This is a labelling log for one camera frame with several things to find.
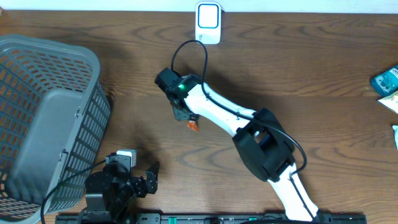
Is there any orange red snack stick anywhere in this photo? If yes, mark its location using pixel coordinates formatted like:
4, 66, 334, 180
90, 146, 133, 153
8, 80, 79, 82
187, 120, 199, 133

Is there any blue Listerine mouthwash bottle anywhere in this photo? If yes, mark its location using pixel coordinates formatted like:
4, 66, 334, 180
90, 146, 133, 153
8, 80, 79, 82
370, 65, 398, 97

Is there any yellow snack bag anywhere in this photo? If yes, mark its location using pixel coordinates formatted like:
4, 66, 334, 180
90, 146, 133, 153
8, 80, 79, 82
378, 91, 398, 114

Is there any pale green tissue pack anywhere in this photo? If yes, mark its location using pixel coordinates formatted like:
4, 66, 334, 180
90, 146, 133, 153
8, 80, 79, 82
392, 125, 398, 149

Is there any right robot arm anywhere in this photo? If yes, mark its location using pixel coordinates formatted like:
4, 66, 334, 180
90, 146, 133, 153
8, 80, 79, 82
155, 68, 319, 222

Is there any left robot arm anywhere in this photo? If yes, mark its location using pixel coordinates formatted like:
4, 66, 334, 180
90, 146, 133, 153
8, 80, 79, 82
81, 153, 160, 223

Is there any white barcode scanner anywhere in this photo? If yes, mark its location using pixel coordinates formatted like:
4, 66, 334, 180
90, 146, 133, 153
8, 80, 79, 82
195, 2, 221, 45

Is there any dark grey plastic basket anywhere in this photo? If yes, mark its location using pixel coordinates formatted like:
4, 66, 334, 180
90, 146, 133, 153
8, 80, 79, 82
1, 34, 111, 223

